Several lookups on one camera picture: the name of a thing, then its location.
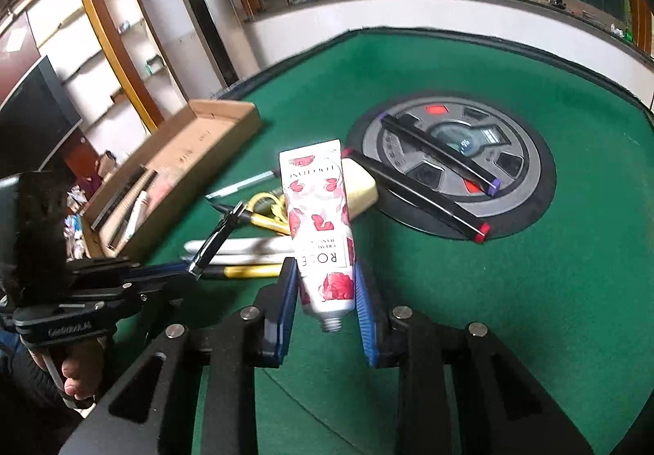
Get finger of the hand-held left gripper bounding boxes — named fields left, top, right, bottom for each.
left=69, top=258, right=199, bottom=283
left=102, top=281, right=189, bottom=333

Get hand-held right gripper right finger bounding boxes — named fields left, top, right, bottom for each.
left=354, top=263, right=596, bottom=455

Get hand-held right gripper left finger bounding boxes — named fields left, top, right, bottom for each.
left=58, top=256, right=300, bottom=455

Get yellow marker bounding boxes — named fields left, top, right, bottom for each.
left=202, top=263, right=287, bottom=280

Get white plastic tube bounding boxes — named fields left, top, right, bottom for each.
left=183, top=236, right=297, bottom=268

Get floral hand cream tube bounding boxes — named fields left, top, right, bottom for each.
left=278, top=139, right=357, bottom=333

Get yellow handled scissors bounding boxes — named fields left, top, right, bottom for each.
left=240, top=192, right=291, bottom=235

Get white pen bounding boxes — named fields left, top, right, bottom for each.
left=205, top=170, right=279, bottom=201

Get beige rectangular block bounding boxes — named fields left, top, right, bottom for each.
left=341, top=157, right=379, bottom=222

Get cardboard box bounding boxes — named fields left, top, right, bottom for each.
left=82, top=100, right=264, bottom=259

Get person's left forearm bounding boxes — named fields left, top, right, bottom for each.
left=0, top=329, right=67, bottom=417

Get person's left hand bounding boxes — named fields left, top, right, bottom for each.
left=31, top=340, right=110, bottom=403

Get cluttered side desk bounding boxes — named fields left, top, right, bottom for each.
left=64, top=151, right=121, bottom=256

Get long white cosmetic tube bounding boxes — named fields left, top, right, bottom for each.
left=108, top=189, right=150, bottom=251

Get black flat bar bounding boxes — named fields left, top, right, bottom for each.
left=91, top=166, right=160, bottom=231

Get black television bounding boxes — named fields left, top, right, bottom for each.
left=0, top=55, right=83, bottom=172

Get black marker red caps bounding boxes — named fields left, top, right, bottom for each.
left=341, top=147, right=492, bottom=245

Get black marker purple caps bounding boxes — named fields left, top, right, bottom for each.
left=377, top=112, right=500, bottom=196

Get round table control panel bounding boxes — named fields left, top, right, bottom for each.
left=346, top=90, right=557, bottom=237

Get white standing air conditioner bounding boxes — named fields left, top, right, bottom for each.
left=168, top=0, right=259, bottom=88

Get white wall shelving unit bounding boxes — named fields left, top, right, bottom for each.
left=25, top=0, right=190, bottom=139

